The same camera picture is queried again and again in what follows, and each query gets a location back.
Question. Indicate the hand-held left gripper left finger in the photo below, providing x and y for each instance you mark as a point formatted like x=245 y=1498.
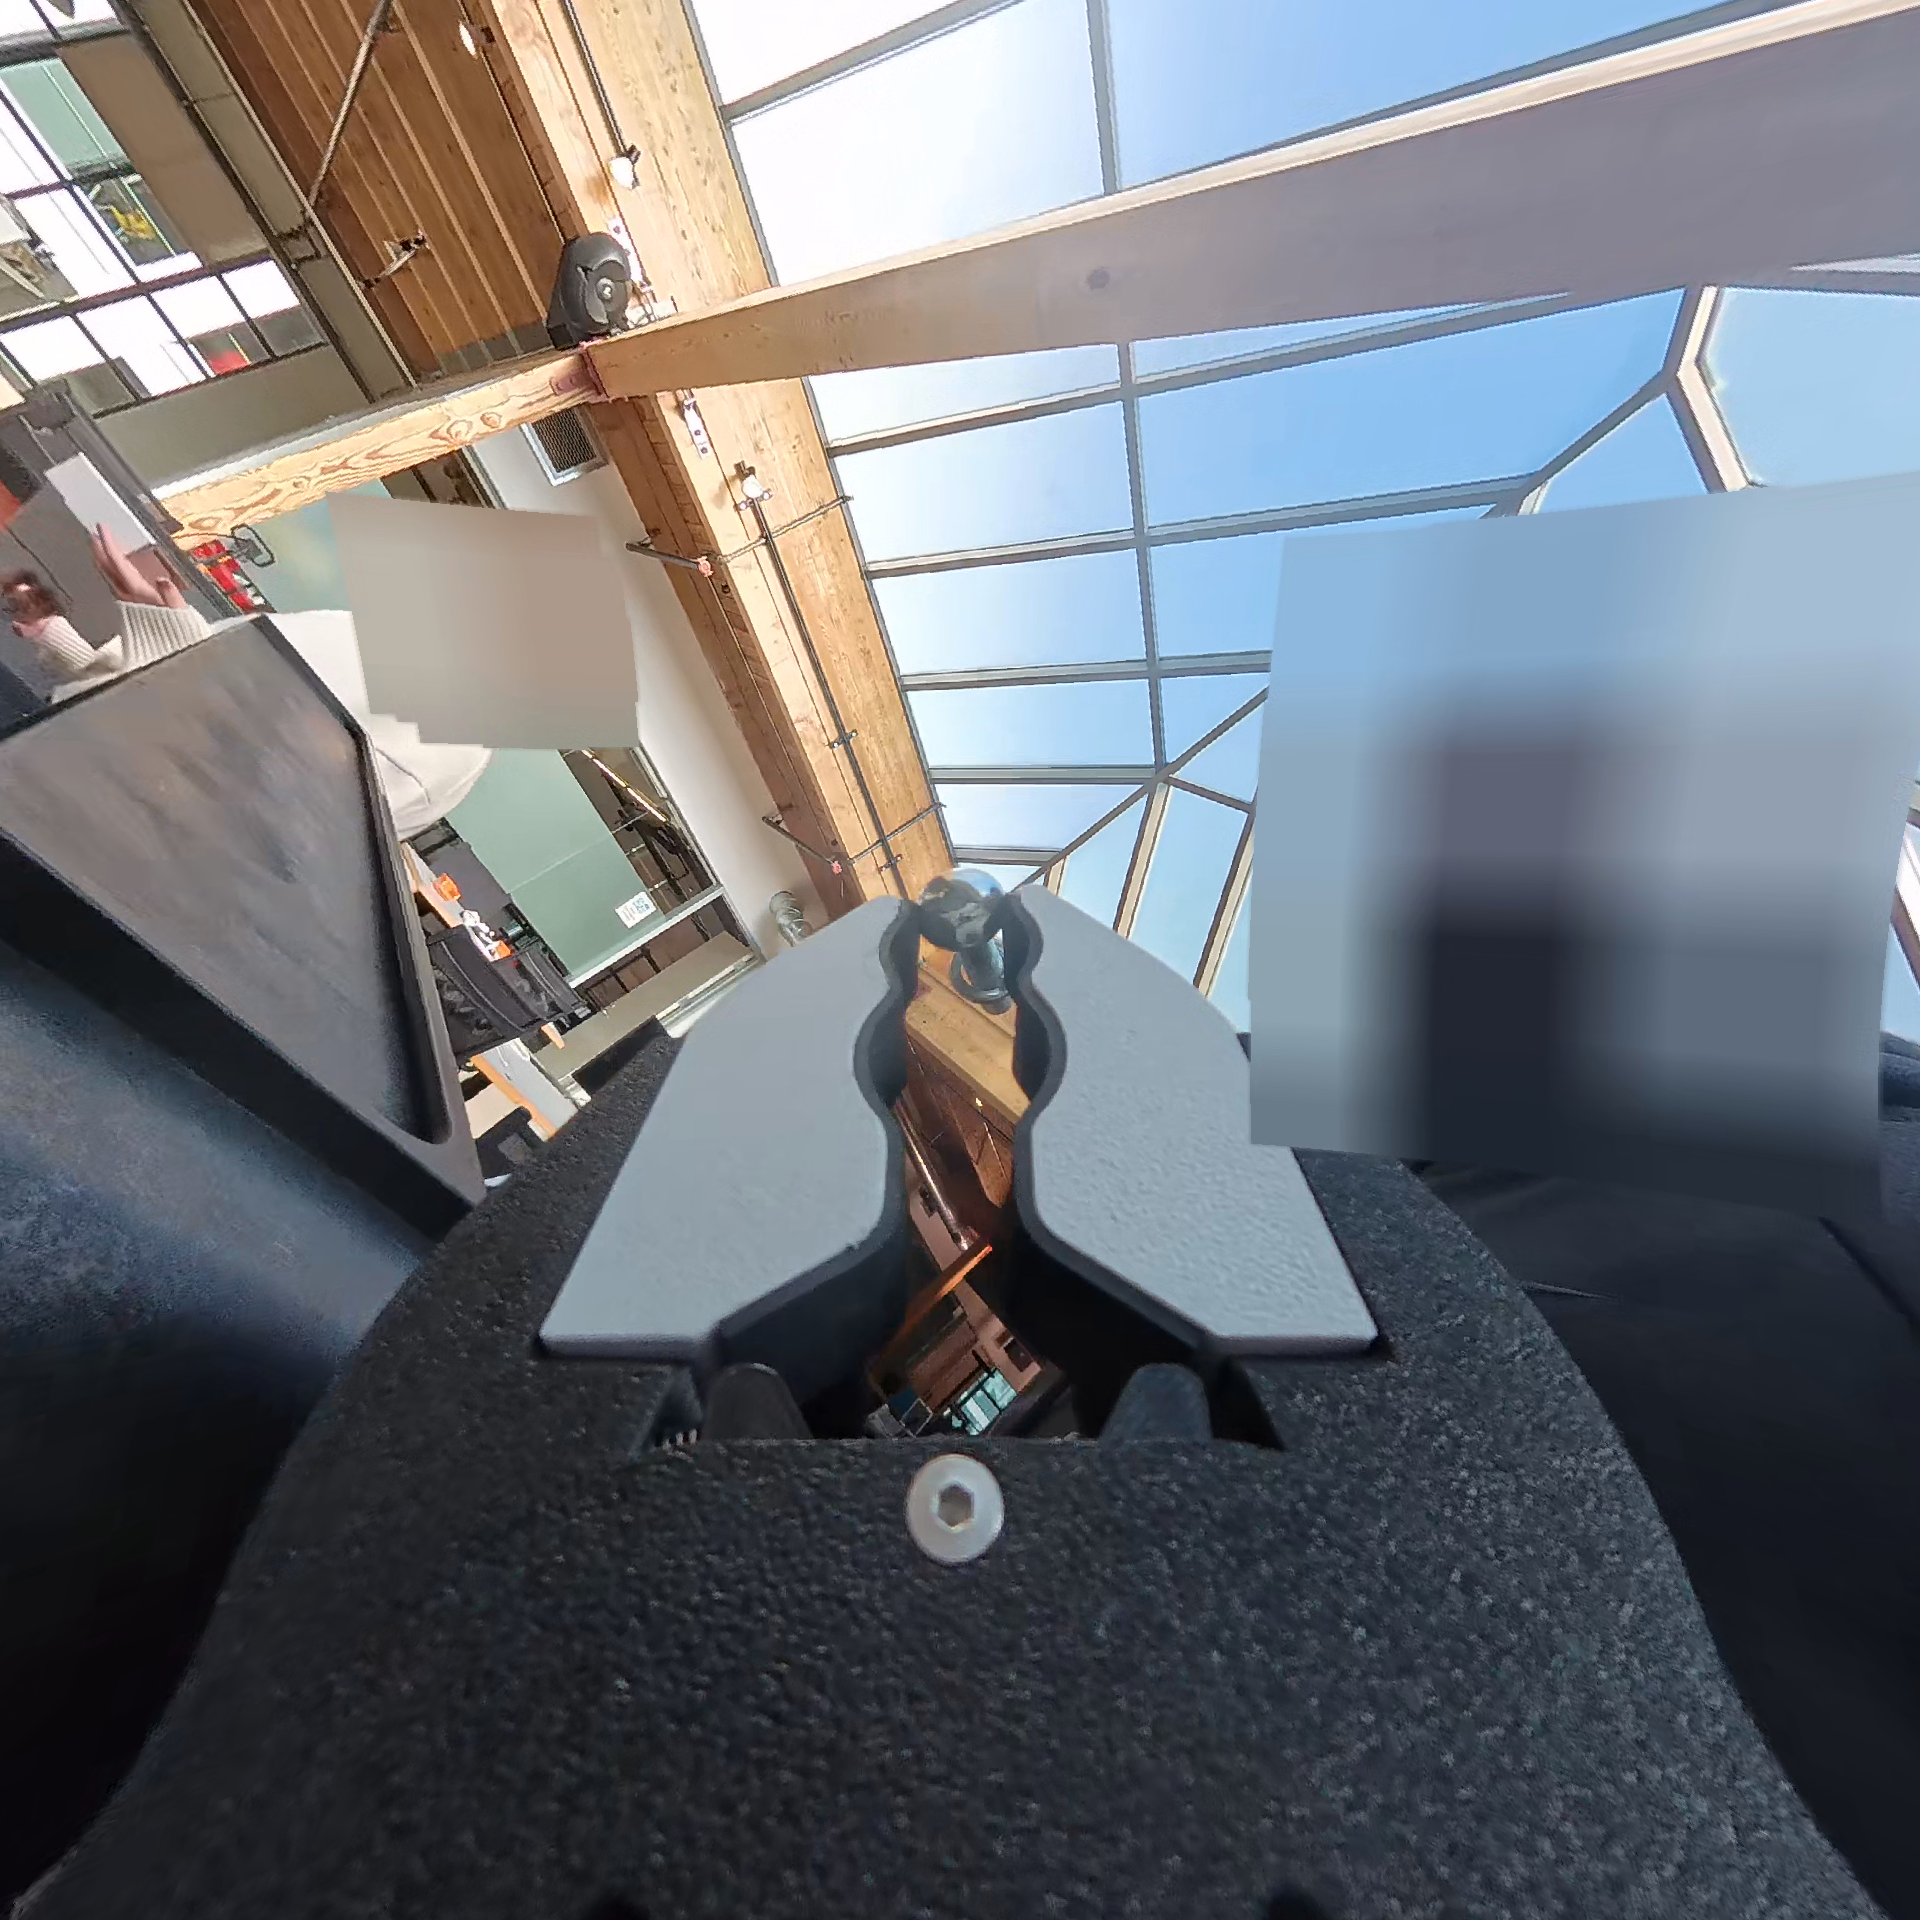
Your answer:
x=749 y=1170

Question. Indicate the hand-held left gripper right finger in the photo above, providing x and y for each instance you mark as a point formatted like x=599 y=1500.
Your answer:
x=1184 y=1170

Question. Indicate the silver bolt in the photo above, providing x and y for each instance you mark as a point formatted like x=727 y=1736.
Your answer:
x=967 y=900

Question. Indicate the black chair seat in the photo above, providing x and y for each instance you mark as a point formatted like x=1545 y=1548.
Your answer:
x=151 y=1423

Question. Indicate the black machine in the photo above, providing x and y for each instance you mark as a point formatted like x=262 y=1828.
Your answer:
x=495 y=974

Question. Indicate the person's dark clothing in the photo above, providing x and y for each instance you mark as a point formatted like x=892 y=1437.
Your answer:
x=1724 y=1348

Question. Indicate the long wooden ceiling beam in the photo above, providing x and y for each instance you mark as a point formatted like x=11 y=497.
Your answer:
x=705 y=494

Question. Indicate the glass skylight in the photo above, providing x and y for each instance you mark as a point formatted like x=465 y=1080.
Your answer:
x=1351 y=450

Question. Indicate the white air vent grille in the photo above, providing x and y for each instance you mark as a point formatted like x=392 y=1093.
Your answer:
x=567 y=443

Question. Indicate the pale wooden cross beam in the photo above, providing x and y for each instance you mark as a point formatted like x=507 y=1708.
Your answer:
x=1351 y=196

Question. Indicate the large grid window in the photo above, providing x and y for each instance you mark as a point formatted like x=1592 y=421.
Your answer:
x=151 y=316

